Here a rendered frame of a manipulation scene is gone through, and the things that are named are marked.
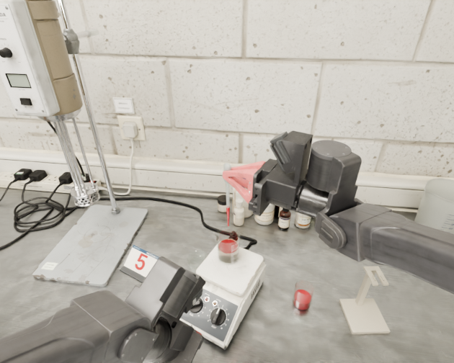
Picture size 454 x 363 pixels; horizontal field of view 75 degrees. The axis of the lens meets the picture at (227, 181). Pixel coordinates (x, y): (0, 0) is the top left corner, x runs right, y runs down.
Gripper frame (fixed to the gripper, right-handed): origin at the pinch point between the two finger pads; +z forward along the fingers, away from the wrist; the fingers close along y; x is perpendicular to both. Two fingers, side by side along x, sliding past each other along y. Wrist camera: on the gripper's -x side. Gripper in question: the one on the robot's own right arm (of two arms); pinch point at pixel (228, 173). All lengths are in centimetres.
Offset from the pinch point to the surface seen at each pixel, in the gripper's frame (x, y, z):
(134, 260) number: 29.6, 7.8, 23.8
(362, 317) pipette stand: 30.8, -6.2, -30.4
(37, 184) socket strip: 29, 0, 79
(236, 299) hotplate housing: 24.8, 7.6, -6.5
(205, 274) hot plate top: 22.8, 6.8, 1.8
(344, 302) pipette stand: 30.8, -7.9, -26.2
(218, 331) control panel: 28.0, 13.8, -5.8
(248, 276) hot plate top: 22.8, 2.5, -6.7
